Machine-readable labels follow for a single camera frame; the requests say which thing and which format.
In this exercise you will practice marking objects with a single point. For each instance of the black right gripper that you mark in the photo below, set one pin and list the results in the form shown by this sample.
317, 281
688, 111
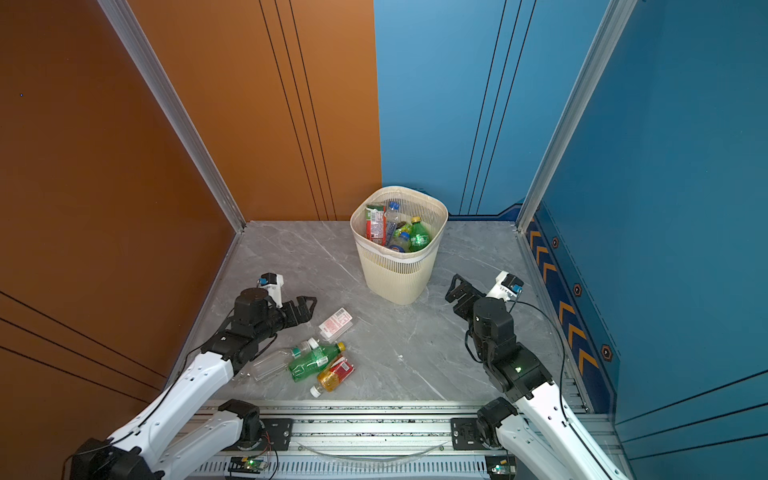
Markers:
474, 298

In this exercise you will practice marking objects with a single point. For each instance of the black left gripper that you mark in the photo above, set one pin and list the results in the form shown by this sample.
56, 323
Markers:
294, 320

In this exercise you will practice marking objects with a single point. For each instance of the clear bottle pink label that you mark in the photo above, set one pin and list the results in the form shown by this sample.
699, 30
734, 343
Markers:
335, 326

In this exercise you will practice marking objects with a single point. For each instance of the green bottle white cap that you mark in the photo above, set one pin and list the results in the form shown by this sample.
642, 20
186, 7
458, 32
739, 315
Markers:
315, 361

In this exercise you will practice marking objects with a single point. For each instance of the orange drink bottle red label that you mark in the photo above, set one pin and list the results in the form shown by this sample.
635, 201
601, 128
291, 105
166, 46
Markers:
332, 377

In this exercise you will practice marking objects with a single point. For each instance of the dark green bottle yellow cap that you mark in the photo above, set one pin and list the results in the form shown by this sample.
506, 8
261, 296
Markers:
419, 235

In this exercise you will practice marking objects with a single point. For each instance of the clear bottle blue label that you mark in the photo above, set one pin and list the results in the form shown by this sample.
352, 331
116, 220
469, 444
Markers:
401, 242

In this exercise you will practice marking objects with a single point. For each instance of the clear bottle red Qoo label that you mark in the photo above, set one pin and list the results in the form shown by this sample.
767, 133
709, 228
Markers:
375, 217

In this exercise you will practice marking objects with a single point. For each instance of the clear soda water bottle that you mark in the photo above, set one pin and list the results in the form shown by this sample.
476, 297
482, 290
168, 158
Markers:
392, 216

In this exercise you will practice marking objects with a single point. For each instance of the bright green bottle yellow cap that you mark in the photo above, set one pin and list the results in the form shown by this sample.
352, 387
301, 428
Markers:
402, 226

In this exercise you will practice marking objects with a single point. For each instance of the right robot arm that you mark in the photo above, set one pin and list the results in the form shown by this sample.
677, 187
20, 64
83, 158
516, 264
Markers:
531, 419

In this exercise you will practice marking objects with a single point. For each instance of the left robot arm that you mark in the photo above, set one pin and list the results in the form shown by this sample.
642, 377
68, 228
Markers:
147, 447

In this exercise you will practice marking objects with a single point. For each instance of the beige ribbed waste bin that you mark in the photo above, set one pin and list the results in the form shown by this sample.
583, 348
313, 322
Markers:
399, 283

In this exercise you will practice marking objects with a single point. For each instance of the clear plastic bin liner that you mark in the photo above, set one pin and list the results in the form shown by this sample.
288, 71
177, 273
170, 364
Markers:
433, 214

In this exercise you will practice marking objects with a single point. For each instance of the right green circuit board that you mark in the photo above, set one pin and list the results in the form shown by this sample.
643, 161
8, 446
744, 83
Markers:
501, 467

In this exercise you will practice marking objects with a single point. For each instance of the green circuit board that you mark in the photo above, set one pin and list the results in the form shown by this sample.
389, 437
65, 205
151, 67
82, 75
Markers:
501, 467
247, 466

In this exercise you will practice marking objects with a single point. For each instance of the left green circuit board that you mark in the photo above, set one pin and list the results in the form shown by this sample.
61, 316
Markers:
247, 466

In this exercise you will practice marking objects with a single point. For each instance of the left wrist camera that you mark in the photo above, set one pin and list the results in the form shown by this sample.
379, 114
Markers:
273, 283

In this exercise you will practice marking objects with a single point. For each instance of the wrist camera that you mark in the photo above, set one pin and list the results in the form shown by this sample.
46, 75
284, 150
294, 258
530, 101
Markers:
273, 283
507, 287

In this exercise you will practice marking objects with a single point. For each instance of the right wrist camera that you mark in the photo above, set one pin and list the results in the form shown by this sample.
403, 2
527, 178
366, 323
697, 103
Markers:
507, 287

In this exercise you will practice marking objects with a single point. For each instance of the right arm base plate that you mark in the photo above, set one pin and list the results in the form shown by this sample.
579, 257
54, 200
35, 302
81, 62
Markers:
472, 434

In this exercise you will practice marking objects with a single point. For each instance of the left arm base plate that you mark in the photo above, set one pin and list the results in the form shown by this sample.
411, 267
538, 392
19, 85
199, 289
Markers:
265, 434

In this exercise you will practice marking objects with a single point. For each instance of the right aluminium corner post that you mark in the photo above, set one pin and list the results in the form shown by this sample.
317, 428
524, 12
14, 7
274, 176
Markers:
612, 25

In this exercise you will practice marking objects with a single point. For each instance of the aluminium corner post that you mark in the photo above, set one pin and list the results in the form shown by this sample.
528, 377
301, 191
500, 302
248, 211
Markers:
128, 29
612, 25

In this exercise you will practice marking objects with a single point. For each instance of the left aluminium corner post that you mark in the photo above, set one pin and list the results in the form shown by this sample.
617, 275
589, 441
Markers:
128, 29

